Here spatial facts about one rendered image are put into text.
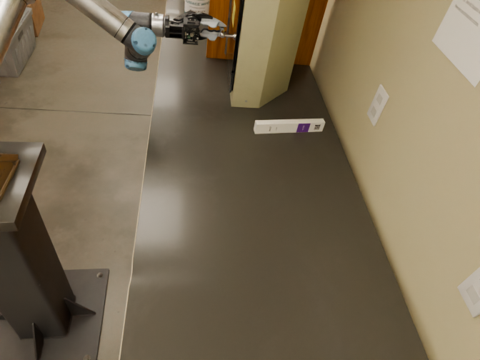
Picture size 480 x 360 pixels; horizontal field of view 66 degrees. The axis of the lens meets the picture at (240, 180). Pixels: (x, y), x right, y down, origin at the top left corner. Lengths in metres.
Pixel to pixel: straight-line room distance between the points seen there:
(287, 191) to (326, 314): 0.40
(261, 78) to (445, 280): 0.89
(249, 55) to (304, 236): 0.66
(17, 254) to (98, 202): 1.05
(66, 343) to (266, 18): 1.58
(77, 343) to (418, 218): 1.51
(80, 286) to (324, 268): 1.35
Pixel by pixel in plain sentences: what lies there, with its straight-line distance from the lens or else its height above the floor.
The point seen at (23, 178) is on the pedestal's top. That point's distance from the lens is 1.25.
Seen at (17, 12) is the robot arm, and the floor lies 1.25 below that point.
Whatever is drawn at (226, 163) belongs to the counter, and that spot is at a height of 0.94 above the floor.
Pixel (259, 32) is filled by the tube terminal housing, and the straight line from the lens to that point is 1.34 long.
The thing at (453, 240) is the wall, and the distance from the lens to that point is 0.98.
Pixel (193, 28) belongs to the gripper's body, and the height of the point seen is 1.22.
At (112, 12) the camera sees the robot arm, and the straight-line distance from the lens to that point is 1.25.
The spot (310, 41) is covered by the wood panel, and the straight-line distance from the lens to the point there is 1.82.
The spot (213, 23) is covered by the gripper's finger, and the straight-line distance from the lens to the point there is 1.40.
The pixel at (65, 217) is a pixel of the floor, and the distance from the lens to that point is 2.35.
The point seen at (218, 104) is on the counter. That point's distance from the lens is 1.49.
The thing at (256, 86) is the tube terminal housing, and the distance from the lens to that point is 1.44.
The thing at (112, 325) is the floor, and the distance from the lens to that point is 1.96.
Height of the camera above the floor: 1.79
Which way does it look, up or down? 46 degrees down
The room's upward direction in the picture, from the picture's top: 10 degrees clockwise
